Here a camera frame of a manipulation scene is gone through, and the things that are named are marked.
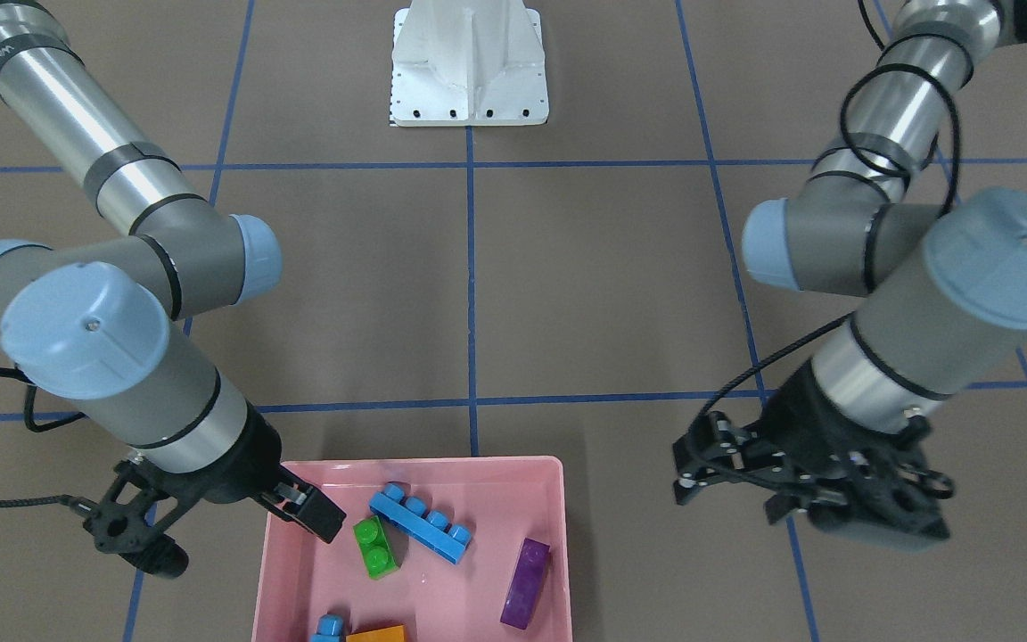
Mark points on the pink plastic box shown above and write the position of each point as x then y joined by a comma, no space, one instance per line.
500,500

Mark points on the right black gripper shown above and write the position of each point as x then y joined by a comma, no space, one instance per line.
242,465

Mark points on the small light blue block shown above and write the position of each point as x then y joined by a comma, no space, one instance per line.
331,627

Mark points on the white camera stand base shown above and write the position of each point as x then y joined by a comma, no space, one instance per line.
468,64

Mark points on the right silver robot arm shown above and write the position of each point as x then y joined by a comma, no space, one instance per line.
97,325

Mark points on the long blue block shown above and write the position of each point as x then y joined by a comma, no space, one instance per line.
426,526

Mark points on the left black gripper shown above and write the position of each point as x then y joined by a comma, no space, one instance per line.
806,426

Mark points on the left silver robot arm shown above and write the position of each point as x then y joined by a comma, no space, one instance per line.
943,289

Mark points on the green block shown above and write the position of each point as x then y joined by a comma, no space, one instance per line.
374,547

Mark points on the purple block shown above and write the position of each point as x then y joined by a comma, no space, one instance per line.
526,584

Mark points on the orange block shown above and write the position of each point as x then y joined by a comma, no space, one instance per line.
391,633

